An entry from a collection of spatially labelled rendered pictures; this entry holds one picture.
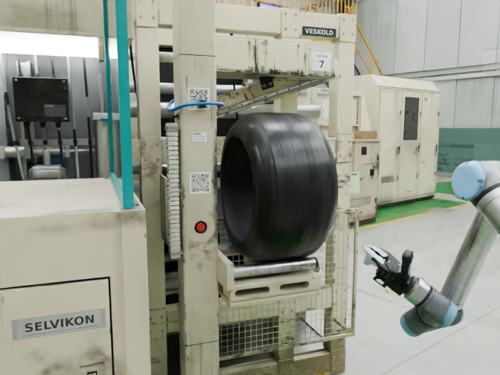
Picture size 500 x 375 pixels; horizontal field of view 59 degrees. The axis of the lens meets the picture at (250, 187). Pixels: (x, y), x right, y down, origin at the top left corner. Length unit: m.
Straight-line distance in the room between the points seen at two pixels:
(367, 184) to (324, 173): 5.07
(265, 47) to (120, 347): 1.38
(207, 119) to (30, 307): 0.92
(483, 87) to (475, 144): 1.51
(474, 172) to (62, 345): 1.15
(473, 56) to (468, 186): 12.23
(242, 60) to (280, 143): 0.52
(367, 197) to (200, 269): 5.16
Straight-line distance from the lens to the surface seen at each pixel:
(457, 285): 1.74
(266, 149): 1.47
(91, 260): 0.83
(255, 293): 1.64
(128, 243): 0.82
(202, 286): 1.64
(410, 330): 1.74
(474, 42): 13.68
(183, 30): 1.56
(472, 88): 13.51
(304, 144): 1.52
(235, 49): 1.88
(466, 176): 1.45
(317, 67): 2.01
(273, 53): 1.93
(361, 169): 6.42
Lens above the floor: 1.41
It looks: 8 degrees down
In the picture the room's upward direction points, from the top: straight up
